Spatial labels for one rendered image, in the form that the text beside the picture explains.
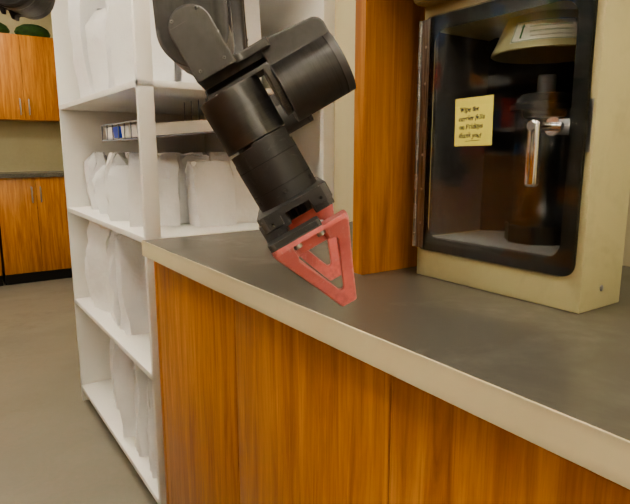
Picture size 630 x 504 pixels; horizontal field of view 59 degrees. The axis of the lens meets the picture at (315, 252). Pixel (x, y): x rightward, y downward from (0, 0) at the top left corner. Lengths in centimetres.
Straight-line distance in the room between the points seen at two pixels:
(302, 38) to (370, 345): 39
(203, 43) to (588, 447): 46
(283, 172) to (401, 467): 45
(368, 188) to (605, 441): 63
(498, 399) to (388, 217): 55
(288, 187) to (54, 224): 510
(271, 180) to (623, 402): 38
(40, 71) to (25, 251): 161
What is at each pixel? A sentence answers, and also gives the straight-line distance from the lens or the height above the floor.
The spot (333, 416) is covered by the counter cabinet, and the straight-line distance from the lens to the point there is 87.
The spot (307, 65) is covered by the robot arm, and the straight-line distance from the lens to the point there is 48.
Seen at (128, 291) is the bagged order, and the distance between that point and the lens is 211.
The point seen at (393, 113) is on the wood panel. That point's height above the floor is 123.
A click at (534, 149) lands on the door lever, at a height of 117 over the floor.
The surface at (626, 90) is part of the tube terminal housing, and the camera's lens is 91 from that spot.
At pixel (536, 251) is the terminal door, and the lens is 88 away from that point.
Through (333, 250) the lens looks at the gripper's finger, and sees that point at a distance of 56.
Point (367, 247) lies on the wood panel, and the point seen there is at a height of 99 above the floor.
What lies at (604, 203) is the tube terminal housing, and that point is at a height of 109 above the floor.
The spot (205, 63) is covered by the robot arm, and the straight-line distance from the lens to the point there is 47.
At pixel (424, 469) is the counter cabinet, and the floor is 78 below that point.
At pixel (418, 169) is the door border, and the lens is 102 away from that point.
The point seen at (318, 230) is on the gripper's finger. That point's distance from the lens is 44.
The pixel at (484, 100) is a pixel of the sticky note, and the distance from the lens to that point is 93.
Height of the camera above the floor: 117
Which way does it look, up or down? 10 degrees down
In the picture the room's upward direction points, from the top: straight up
